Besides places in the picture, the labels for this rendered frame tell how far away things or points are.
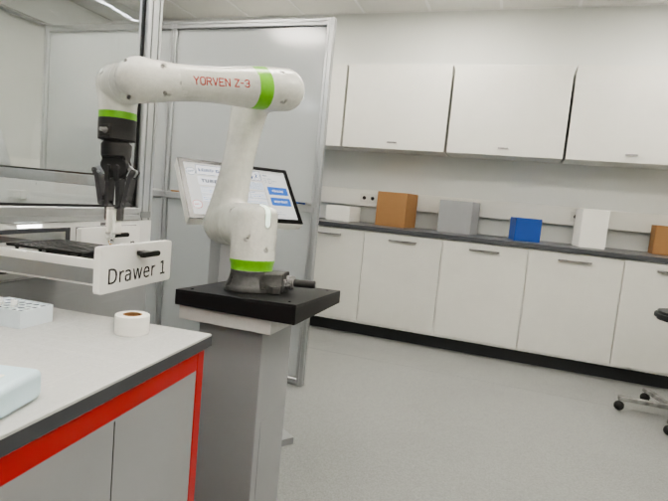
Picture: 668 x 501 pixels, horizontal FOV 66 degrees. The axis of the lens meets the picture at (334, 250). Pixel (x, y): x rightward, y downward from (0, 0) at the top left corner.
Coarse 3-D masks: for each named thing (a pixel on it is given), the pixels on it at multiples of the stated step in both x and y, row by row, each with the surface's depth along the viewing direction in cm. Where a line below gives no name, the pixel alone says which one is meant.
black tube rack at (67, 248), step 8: (48, 240) 141; (56, 240) 143; (64, 240) 144; (16, 248) 129; (32, 248) 126; (40, 248) 126; (48, 248) 126; (56, 248) 127; (64, 248) 129; (72, 248) 130; (80, 248) 131; (88, 248) 133; (80, 256) 125; (88, 256) 136
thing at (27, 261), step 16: (0, 256) 124; (16, 256) 123; (32, 256) 122; (48, 256) 121; (64, 256) 120; (16, 272) 124; (32, 272) 122; (48, 272) 121; (64, 272) 120; (80, 272) 119
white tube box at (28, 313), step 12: (24, 300) 114; (0, 312) 106; (12, 312) 105; (24, 312) 105; (36, 312) 108; (48, 312) 111; (0, 324) 106; (12, 324) 105; (24, 324) 106; (36, 324) 109
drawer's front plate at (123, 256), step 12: (96, 252) 115; (108, 252) 118; (120, 252) 122; (132, 252) 126; (168, 252) 142; (96, 264) 116; (108, 264) 118; (120, 264) 122; (132, 264) 127; (144, 264) 132; (156, 264) 137; (168, 264) 143; (96, 276) 116; (132, 276) 127; (144, 276) 132; (156, 276) 138; (168, 276) 143; (96, 288) 116; (108, 288) 119; (120, 288) 123
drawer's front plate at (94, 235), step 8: (80, 232) 153; (88, 232) 156; (96, 232) 160; (104, 232) 163; (128, 232) 175; (136, 232) 179; (80, 240) 153; (88, 240) 157; (96, 240) 160; (104, 240) 164; (120, 240) 171; (128, 240) 175; (136, 240) 180
